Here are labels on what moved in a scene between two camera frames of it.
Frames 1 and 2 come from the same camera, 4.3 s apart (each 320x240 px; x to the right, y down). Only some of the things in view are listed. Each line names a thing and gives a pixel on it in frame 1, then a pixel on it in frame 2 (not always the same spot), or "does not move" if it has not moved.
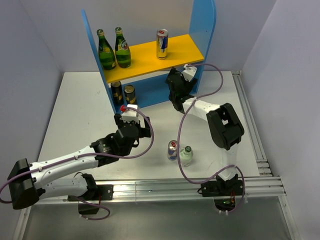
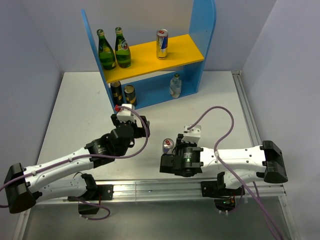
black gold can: [130, 94] does not move
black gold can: [117, 94] does not move
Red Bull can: [162, 41] does not move
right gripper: [189, 85] → [179, 143]
